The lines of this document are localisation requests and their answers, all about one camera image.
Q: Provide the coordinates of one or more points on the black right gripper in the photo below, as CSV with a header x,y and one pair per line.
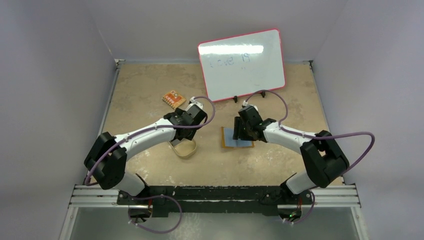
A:
x,y
241,129

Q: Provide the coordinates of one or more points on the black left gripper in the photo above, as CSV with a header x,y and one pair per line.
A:
x,y
179,112

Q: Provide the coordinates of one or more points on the yellow leather card holder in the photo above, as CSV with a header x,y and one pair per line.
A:
x,y
227,141

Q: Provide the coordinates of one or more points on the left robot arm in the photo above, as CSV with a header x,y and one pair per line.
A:
x,y
107,158

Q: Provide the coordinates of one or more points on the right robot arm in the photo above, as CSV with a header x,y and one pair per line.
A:
x,y
323,159

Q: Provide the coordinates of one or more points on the beige oval card tray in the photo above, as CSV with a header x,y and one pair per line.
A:
x,y
184,149

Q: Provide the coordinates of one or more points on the pink framed whiteboard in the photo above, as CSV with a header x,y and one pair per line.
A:
x,y
240,65

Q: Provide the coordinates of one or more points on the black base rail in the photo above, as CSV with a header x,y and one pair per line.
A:
x,y
268,200

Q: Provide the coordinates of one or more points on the aluminium frame rails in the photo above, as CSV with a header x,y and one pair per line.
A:
x,y
334,214

